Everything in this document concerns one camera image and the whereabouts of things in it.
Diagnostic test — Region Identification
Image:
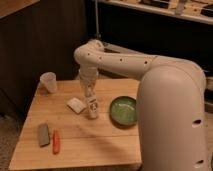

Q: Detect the grey rectangular block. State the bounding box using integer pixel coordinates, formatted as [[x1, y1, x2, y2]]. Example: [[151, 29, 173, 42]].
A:
[[37, 123, 50, 147]]

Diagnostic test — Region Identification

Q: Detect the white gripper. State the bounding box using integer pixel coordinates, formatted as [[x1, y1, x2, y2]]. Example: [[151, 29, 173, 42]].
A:
[[79, 68, 98, 97]]

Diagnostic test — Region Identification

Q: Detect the clear plastic bottle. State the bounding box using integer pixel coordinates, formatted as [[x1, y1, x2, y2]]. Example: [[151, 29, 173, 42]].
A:
[[86, 84, 98, 119]]

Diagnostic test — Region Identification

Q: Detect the green bowl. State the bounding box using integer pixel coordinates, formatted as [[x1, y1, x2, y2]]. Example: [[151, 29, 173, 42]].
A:
[[109, 96, 137, 126]]

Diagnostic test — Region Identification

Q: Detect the metal shelf rack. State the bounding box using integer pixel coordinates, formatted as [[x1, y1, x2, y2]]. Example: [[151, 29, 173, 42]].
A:
[[87, 0, 213, 113]]

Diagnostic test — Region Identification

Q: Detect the wooden table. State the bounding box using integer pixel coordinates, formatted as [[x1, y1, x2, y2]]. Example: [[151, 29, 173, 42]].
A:
[[9, 79, 141, 171]]

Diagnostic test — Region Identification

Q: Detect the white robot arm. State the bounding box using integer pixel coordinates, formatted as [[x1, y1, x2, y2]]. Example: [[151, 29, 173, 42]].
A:
[[74, 40, 208, 171]]

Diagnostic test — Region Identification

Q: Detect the translucent plastic cup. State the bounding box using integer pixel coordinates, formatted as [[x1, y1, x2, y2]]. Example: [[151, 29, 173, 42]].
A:
[[40, 72, 57, 93]]

